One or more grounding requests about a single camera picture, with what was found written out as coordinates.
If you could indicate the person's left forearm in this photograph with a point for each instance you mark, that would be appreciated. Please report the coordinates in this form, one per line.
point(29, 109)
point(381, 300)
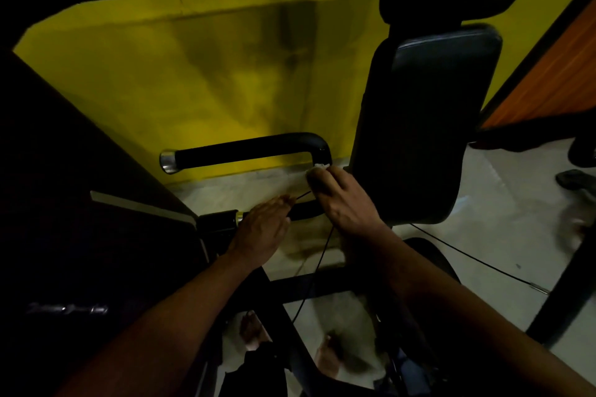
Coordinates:
point(153, 331)

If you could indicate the person's black shorts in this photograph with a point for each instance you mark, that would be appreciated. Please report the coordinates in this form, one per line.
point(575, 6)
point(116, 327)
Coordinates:
point(256, 373)

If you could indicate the white cleaning wipe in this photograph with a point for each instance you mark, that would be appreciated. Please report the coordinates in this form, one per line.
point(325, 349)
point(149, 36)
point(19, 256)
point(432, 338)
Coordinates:
point(321, 166)

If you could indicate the dark weight stack housing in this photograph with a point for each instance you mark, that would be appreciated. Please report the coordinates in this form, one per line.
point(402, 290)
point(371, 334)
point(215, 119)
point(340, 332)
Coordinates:
point(70, 201)

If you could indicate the person's left foot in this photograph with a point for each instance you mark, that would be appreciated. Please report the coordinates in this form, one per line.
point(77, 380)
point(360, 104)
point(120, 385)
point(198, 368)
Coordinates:
point(251, 329)

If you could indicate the black machine base frame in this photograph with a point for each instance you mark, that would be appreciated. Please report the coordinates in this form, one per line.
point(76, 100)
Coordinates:
point(316, 280)

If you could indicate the orange black edged panel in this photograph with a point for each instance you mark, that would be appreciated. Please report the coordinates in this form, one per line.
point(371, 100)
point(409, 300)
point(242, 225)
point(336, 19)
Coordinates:
point(558, 80)

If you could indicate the grey leg machine frame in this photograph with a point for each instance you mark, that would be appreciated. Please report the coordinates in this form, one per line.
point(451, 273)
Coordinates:
point(575, 180)

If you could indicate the person's right foot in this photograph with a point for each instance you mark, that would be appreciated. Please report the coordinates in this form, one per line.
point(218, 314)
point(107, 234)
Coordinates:
point(326, 359)

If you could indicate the black back pad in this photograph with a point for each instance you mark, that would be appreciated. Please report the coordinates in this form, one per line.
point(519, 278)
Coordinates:
point(419, 131)

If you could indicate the person's foot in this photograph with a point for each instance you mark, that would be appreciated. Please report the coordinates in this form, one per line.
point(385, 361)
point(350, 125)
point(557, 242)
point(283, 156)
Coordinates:
point(251, 329)
point(326, 359)

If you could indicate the person's right hand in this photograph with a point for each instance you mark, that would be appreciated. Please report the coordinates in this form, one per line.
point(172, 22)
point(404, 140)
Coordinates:
point(347, 203)

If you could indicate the black round seat pad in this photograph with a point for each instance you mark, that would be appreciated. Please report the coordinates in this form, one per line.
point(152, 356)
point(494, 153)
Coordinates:
point(437, 257)

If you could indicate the person's left hand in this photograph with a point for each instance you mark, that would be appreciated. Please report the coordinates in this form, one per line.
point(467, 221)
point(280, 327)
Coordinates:
point(263, 229)

